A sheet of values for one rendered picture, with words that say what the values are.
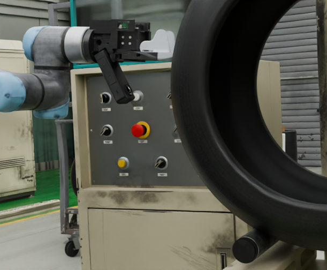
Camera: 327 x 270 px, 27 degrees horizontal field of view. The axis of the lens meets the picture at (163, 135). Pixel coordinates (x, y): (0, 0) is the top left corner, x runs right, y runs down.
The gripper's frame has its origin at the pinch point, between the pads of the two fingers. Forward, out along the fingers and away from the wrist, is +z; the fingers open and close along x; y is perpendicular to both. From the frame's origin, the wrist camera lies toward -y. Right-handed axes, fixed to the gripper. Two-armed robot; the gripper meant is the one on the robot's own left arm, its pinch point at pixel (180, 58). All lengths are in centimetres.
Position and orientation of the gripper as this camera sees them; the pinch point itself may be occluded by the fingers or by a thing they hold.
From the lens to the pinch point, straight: 130.7
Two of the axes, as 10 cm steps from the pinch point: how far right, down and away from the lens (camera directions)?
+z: 9.1, 0.8, -4.2
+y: 0.4, -9.9, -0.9
